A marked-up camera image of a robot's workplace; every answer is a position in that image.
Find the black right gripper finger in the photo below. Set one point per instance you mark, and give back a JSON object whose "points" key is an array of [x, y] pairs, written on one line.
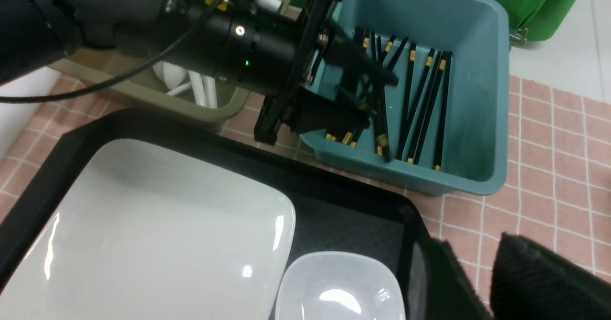
{"points": [[530, 282]]}

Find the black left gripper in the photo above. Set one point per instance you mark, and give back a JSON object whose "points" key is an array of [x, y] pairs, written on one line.
{"points": [[313, 38]]}

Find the small white sauce bowl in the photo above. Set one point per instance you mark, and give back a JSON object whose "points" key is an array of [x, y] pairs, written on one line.
{"points": [[339, 286]]}

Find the white square rice plate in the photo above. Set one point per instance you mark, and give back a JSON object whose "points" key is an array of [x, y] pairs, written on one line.
{"points": [[147, 233]]}

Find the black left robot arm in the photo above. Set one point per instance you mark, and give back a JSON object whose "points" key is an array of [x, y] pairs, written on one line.
{"points": [[240, 42]]}

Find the olive green plastic bin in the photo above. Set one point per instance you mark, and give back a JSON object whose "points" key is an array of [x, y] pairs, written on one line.
{"points": [[94, 66]]}

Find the pink checkered tablecloth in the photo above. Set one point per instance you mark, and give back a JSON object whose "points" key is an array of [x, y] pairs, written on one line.
{"points": [[557, 189]]}

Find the black chopsticks in bin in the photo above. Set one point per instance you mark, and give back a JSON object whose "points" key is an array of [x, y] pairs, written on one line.
{"points": [[408, 128]]}

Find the black plastic serving tray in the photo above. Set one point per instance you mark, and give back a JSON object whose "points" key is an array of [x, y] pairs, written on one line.
{"points": [[333, 213]]}

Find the blue plastic bin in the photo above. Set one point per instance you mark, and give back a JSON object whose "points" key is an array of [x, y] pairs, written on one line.
{"points": [[465, 146]]}

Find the white spoons in bin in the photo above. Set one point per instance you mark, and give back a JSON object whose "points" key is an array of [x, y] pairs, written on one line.
{"points": [[178, 80]]}

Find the large white plastic tub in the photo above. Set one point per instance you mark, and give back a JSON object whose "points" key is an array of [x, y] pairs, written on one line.
{"points": [[14, 118]]}

